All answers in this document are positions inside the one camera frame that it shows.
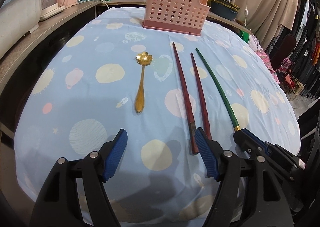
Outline green chopstick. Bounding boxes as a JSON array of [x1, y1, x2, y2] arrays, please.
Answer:
[[196, 48, 241, 131]]

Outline dark red chopstick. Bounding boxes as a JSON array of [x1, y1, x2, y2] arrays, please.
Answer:
[[190, 52, 212, 139], [172, 42, 199, 155]]

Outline pink floral fabric bundle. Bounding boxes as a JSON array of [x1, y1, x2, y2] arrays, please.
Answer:
[[248, 35, 280, 84]]

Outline blue dotted tablecloth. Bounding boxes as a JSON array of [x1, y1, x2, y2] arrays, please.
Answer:
[[15, 7, 300, 226]]

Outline gold flower spoon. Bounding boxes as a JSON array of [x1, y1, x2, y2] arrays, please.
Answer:
[[135, 51, 153, 113]]

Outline teal yellow bowl stack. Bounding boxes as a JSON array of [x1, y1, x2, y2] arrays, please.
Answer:
[[210, 0, 240, 20]]

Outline pink perforated utensil holder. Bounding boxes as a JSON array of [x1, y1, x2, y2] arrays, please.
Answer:
[[142, 0, 210, 36]]

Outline wooden counter shelf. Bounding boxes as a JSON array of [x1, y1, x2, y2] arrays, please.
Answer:
[[0, 0, 253, 93]]

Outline white blue plastic bin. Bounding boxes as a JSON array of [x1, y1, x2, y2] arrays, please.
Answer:
[[0, 0, 42, 57]]

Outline white small appliance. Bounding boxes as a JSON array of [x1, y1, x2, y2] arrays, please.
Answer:
[[40, 0, 65, 22]]

